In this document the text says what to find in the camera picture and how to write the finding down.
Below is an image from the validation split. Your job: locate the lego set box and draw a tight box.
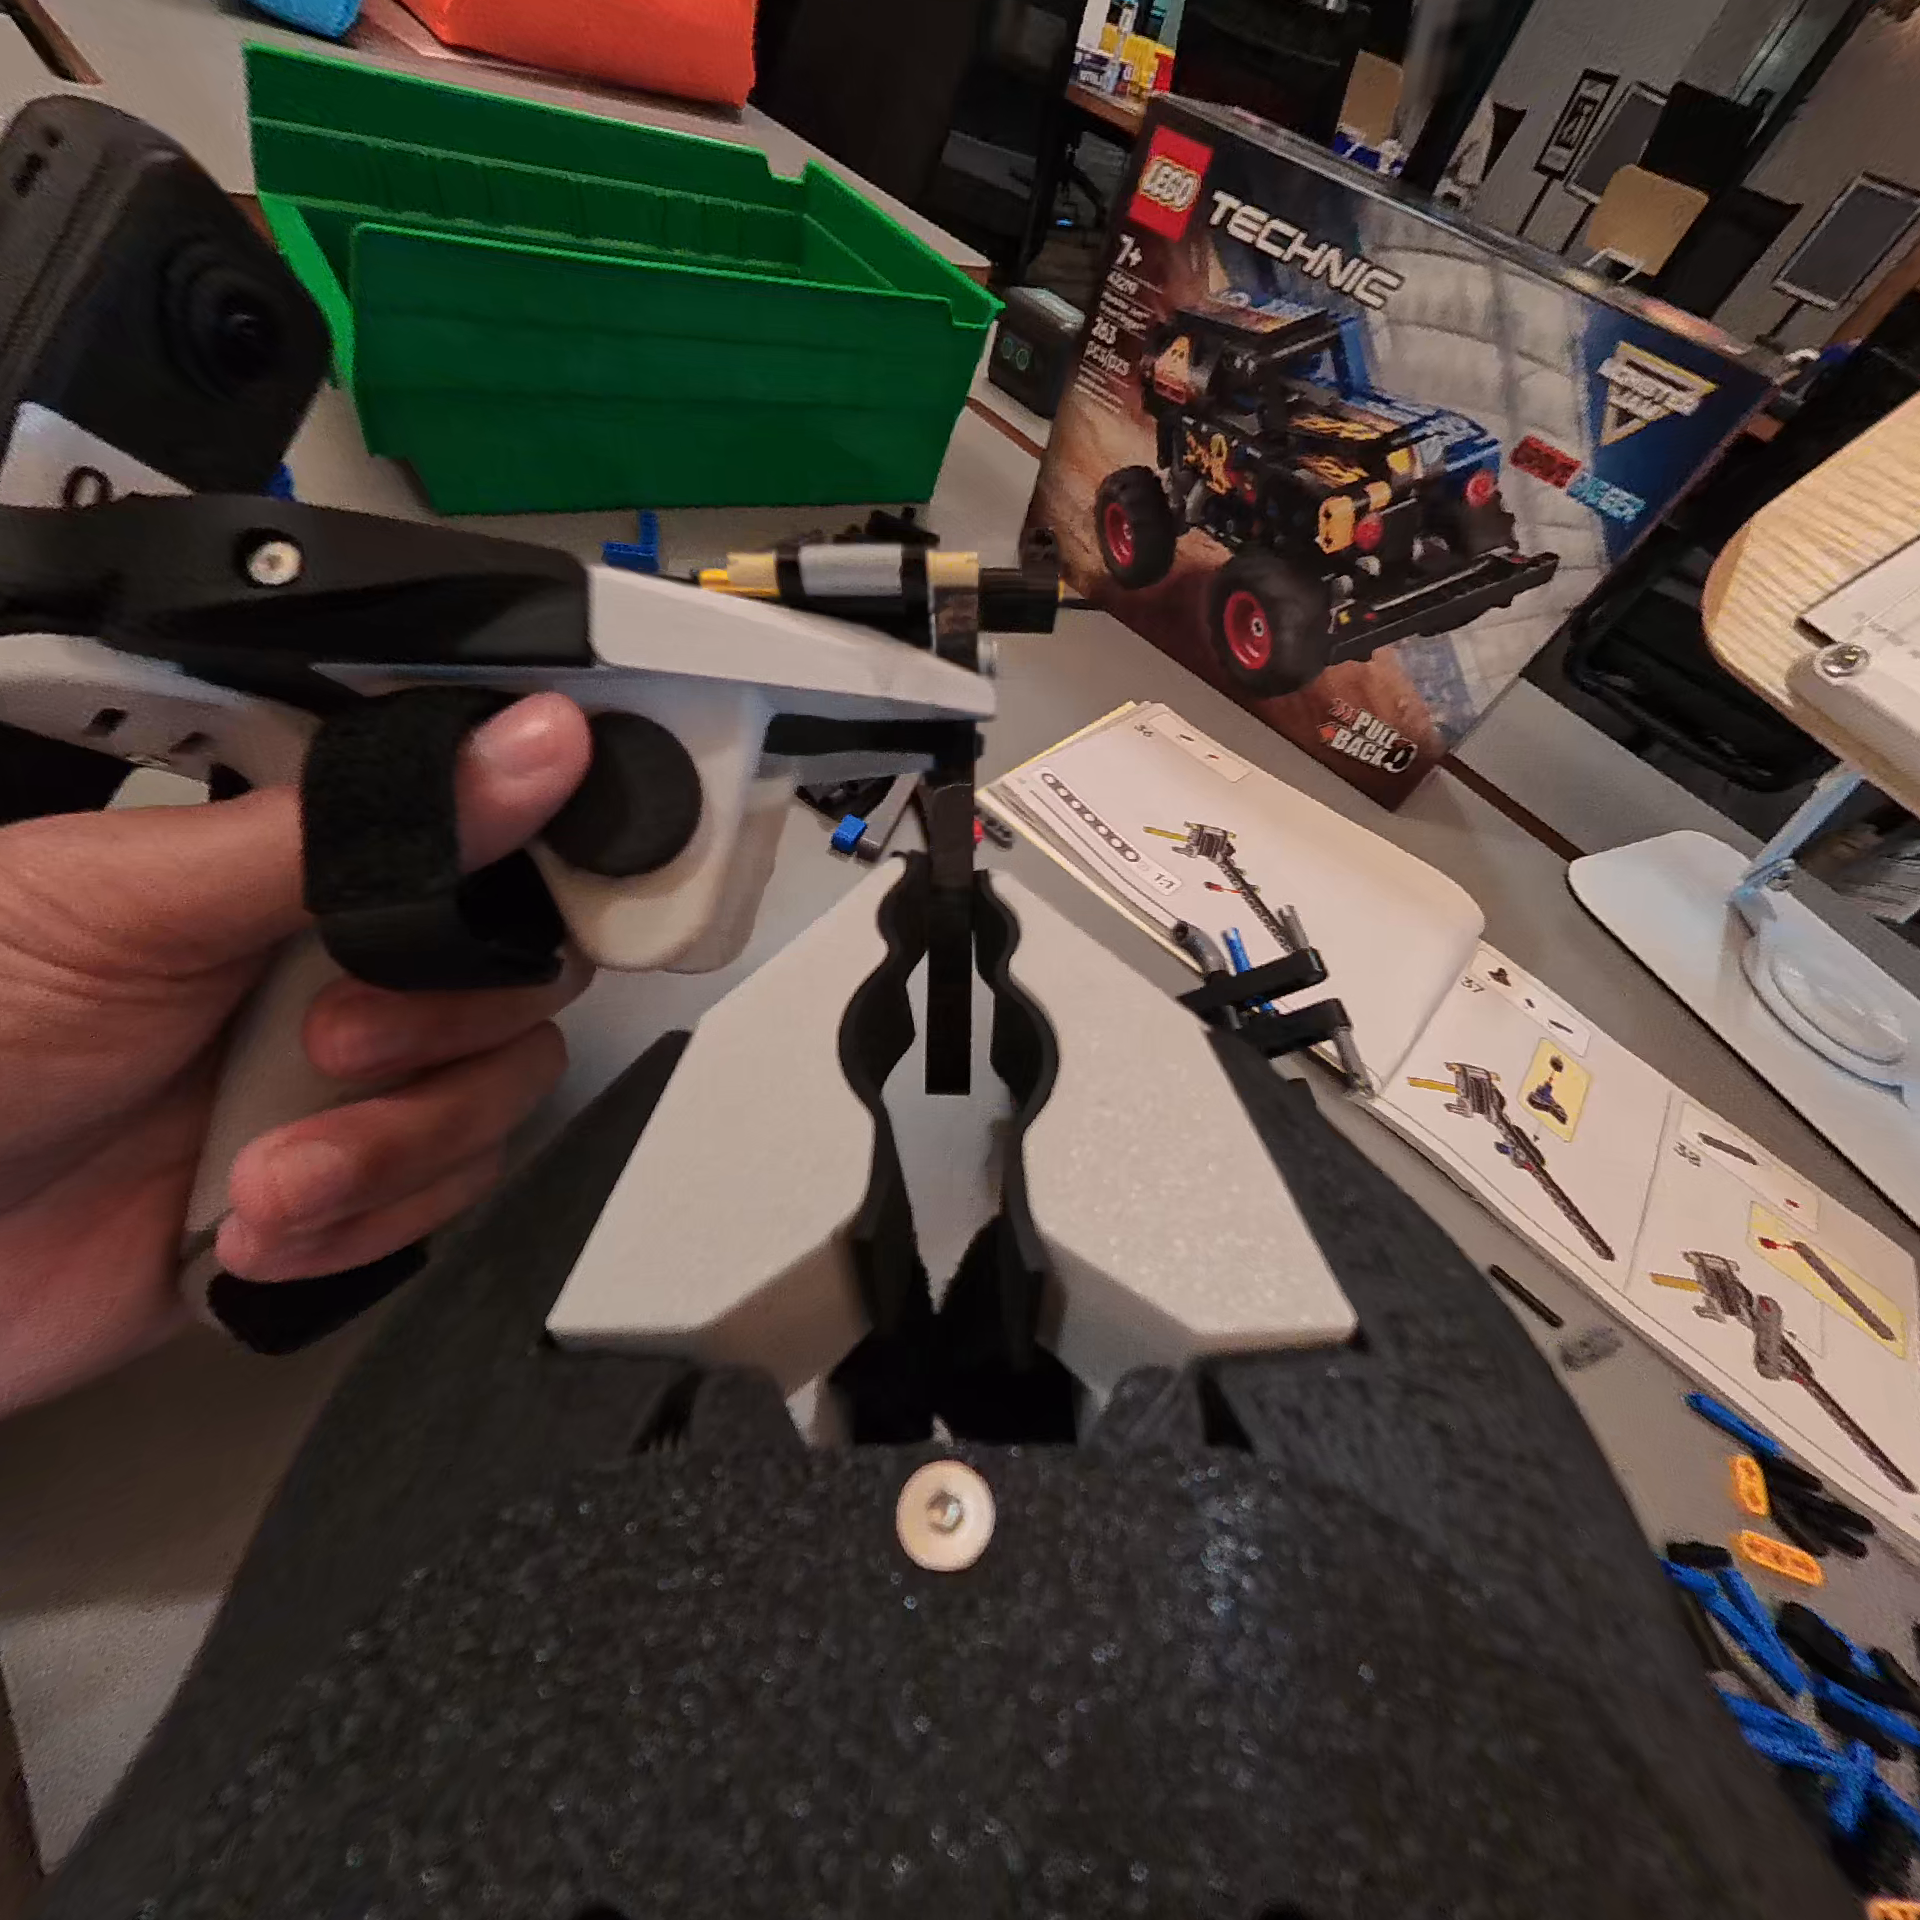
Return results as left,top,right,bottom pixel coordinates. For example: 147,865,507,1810
1019,93,1785,813

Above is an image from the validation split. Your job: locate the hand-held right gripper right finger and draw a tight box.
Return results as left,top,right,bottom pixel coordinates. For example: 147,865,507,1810
961,870,1360,1449

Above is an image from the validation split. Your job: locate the black chair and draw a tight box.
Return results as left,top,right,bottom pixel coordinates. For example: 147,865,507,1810
1560,517,1856,792

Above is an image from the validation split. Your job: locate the green plastic bin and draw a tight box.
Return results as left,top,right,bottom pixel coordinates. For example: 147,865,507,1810
241,43,1001,520

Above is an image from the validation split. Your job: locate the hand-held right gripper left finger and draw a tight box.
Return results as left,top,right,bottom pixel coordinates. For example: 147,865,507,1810
548,857,963,1449

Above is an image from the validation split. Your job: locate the person's left hand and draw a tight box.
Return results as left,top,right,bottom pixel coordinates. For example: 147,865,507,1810
0,692,598,1421

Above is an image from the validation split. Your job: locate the black power station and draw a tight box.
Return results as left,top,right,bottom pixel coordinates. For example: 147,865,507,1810
985,285,1087,420

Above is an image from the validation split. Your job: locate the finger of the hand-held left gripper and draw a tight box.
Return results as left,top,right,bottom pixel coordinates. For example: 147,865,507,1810
588,563,999,759

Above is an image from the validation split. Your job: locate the white stand base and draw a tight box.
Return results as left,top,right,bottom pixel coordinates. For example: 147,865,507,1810
1569,764,1920,1225

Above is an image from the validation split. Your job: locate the white lego instruction booklet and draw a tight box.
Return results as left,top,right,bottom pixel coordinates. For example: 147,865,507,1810
975,698,1920,1553

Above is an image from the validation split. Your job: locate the black lego beam assembly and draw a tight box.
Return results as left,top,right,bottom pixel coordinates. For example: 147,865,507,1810
696,541,1072,1098

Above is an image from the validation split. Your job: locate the framed picture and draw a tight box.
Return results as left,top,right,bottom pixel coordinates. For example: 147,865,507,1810
1539,70,1626,185
1772,172,1920,314

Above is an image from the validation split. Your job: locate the orange cloth bag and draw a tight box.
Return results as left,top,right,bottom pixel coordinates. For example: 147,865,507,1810
391,0,759,112

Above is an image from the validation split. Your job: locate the pile of black blue pins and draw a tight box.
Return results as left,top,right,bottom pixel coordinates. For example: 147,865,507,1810
1656,1389,1920,1901

